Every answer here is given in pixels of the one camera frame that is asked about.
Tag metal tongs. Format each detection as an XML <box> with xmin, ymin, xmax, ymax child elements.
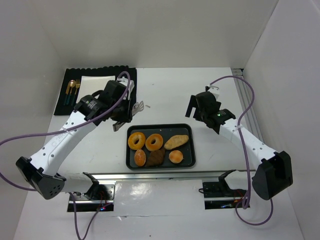
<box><xmin>112</xmin><ymin>101</ymin><xmax>145</xmax><ymax>132</ymax></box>

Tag orange donut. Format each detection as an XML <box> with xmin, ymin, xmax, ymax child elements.
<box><xmin>127</xmin><ymin>132</ymin><xmax>146</xmax><ymax>151</ymax></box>
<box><xmin>145</xmin><ymin>133</ymin><xmax>164</xmax><ymax>152</ymax></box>

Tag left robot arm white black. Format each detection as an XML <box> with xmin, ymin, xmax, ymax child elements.
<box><xmin>16</xmin><ymin>77</ymin><xmax>135</xmax><ymax>200</ymax></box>

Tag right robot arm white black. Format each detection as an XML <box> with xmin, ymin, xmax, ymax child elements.
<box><xmin>185</xmin><ymin>89</ymin><xmax>293</xmax><ymax>201</ymax></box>

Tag oblong tan bread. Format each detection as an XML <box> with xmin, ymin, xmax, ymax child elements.
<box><xmin>164</xmin><ymin>135</ymin><xmax>189</xmax><ymax>150</ymax></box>

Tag black baking tray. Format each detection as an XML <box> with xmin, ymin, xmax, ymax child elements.
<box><xmin>125</xmin><ymin>123</ymin><xmax>196</xmax><ymax>170</ymax></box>

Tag white square plate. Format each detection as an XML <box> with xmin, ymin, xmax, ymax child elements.
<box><xmin>75</xmin><ymin>76</ymin><xmax>116</xmax><ymax>103</ymax></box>

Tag sesame bun orange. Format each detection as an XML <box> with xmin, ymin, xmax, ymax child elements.
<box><xmin>134</xmin><ymin>149</ymin><xmax>146</xmax><ymax>167</ymax></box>

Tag gold fork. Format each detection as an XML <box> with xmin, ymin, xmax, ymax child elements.
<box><xmin>71</xmin><ymin>79</ymin><xmax>81</xmax><ymax>106</ymax></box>

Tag round golden bun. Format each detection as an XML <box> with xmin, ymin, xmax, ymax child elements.
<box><xmin>168</xmin><ymin>150</ymin><xmax>184</xmax><ymax>164</ymax></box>

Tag brown chocolate croissant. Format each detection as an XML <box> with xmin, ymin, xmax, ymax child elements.
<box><xmin>145</xmin><ymin>147</ymin><xmax>166</xmax><ymax>167</ymax></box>

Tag black placemat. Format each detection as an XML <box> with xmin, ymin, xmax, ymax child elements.
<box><xmin>54</xmin><ymin>65</ymin><xmax>137</xmax><ymax>116</ymax></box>

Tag gold spoon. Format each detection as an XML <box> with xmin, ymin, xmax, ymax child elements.
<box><xmin>66</xmin><ymin>79</ymin><xmax>76</xmax><ymax>105</ymax></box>

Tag gold knife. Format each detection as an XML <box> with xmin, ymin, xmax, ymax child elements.
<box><xmin>64</xmin><ymin>81</ymin><xmax>72</xmax><ymax>105</ymax></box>

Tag aluminium rail right side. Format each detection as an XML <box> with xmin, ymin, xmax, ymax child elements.
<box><xmin>231</xmin><ymin>68</ymin><xmax>264</xmax><ymax>142</ymax></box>

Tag aluminium rail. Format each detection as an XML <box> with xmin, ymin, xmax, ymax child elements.
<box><xmin>231</xmin><ymin>68</ymin><xmax>264</xmax><ymax>142</ymax></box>
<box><xmin>82</xmin><ymin>170</ymin><xmax>256</xmax><ymax>182</ymax></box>

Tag aluminium rail front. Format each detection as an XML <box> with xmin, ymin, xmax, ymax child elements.
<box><xmin>82</xmin><ymin>170</ymin><xmax>256</xmax><ymax>182</ymax></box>

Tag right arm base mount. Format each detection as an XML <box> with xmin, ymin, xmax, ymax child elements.
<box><xmin>198</xmin><ymin>169</ymin><xmax>248</xmax><ymax>210</ymax></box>

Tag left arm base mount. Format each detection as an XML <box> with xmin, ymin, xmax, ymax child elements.
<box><xmin>66</xmin><ymin>172</ymin><xmax>116</xmax><ymax>213</ymax></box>

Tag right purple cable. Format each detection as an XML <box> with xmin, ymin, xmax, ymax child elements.
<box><xmin>207</xmin><ymin>75</ymin><xmax>274</xmax><ymax>226</ymax></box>

